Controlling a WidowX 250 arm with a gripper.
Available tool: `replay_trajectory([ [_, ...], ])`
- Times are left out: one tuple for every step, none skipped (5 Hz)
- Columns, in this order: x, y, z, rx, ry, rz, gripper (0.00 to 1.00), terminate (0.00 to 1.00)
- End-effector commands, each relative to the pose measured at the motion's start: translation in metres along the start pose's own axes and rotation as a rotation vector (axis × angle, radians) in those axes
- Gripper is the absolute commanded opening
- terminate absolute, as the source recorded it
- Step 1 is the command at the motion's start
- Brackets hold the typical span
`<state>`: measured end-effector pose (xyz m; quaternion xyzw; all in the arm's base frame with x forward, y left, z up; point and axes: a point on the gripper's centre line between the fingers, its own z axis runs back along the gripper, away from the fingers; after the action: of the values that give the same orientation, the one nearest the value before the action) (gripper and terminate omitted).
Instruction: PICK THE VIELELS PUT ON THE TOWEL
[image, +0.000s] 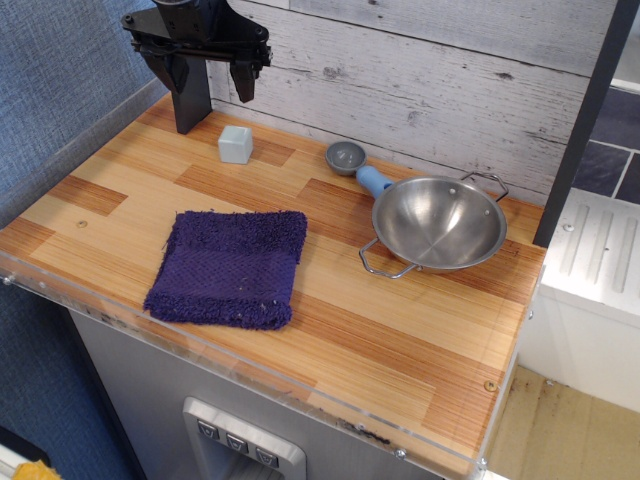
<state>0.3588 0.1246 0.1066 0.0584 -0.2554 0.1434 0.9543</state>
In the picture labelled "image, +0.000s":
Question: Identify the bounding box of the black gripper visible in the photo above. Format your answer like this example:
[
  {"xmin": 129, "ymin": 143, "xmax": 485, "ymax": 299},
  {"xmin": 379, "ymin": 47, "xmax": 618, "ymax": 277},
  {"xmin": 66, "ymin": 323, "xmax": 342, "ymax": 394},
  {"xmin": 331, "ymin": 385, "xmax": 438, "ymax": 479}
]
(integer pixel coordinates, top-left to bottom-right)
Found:
[{"xmin": 122, "ymin": 1, "xmax": 272, "ymax": 103}]

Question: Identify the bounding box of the steel bowl with handles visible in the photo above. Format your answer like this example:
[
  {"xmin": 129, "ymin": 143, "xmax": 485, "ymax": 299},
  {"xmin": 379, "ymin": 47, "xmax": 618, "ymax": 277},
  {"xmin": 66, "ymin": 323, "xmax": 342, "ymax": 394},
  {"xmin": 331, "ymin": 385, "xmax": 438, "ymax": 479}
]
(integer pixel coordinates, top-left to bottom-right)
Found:
[{"xmin": 359, "ymin": 171, "xmax": 509, "ymax": 279}]

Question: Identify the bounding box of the purple towel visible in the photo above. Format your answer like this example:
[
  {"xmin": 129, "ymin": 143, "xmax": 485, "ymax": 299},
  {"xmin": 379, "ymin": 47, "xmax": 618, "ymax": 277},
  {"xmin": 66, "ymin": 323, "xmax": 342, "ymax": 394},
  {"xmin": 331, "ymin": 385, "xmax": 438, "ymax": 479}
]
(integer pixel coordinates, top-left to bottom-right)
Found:
[{"xmin": 143, "ymin": 211, "xmax": 307, "ymax": 330}]

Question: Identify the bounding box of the pale blue cube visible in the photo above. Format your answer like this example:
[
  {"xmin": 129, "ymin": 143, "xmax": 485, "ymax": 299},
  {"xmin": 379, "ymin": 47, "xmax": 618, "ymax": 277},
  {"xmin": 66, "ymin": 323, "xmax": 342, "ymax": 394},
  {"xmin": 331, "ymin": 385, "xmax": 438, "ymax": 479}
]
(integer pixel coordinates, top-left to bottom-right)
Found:
[{"xmin": 218, "ymin": 125, "xmax": 253, "ymax": 164}]

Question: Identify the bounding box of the blue grey scoop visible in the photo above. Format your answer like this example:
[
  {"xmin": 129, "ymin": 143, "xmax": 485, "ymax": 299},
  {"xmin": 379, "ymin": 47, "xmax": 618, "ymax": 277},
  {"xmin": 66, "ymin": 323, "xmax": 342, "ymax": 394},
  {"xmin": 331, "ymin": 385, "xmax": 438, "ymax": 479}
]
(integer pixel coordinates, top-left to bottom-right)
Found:
[{"xmin": 325, "ymin": 141, "xmax": 393, "ymax": 198}]

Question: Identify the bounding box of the clear acrylic edge guard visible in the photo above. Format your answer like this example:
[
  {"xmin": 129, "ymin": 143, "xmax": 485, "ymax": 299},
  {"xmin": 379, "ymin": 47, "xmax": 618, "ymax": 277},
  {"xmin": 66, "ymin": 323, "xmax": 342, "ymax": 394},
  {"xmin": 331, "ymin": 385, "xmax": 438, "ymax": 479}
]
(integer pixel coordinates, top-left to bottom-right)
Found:
[{"xmin": 1, "ymin": 241, "xmax": 544, "ymax": 479}]

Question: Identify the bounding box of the silver dispenser panel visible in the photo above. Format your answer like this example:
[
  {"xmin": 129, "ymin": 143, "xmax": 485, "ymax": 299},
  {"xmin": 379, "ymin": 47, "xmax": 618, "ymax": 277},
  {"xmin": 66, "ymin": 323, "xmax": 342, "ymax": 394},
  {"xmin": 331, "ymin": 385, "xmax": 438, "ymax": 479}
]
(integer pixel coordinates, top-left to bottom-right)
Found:
[{"xmin": 182, "ymin": 397, "xmax": 307, "ymax": 479}]

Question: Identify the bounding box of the yellow object at corner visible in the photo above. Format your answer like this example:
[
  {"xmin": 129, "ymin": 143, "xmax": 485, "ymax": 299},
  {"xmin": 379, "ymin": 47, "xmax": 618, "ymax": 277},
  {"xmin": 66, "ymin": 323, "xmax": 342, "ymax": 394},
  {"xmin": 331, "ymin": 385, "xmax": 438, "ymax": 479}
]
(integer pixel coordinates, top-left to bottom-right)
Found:
[{"xmin": 11, "ymin": 461, "xmax": 62, "ymax": 480}]

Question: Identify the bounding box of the white ribbed counter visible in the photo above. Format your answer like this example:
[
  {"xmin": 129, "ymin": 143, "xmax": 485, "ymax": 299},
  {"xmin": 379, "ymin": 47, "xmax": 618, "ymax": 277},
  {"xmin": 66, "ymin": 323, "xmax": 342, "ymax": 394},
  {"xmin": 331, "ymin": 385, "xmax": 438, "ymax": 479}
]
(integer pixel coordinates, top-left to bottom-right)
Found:
[{"xmin": 519, "ymin": 189, "xmax": 639, "ymax": 411}]

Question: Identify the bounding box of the dark corner post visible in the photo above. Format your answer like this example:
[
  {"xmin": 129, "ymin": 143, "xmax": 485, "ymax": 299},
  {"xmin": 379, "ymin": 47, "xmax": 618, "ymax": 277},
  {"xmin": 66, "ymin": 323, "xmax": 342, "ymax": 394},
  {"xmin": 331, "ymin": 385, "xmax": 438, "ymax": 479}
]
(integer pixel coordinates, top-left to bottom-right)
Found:
[{"xmin": 172, "ymin": 57, "xmax": 212, "ymax": 134}]

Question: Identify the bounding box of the dark vertical frame post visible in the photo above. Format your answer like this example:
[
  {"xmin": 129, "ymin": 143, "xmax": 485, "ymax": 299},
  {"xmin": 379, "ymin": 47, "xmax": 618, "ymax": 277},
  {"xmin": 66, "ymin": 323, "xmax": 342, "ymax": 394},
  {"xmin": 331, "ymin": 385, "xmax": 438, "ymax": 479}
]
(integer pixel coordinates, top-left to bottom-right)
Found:
[{"xmin": 533, "ymin": 0, "xmax": 639, "ymax": 247}]

